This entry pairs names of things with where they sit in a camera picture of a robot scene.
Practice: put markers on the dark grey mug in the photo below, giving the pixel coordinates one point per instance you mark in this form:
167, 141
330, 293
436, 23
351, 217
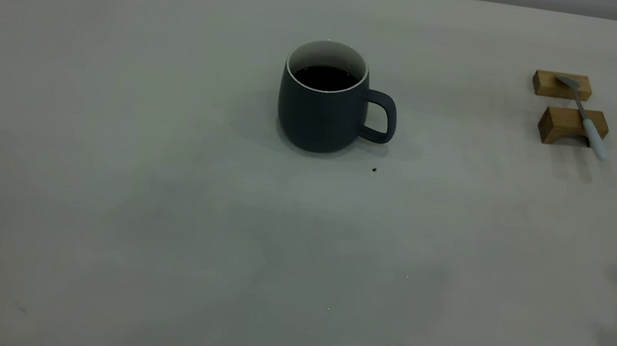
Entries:
317, 118

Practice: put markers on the arched wooden block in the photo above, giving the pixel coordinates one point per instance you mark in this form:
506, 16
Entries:
561, 121

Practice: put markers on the flat rectangular wooden block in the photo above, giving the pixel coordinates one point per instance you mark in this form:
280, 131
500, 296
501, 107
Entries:
549, 85

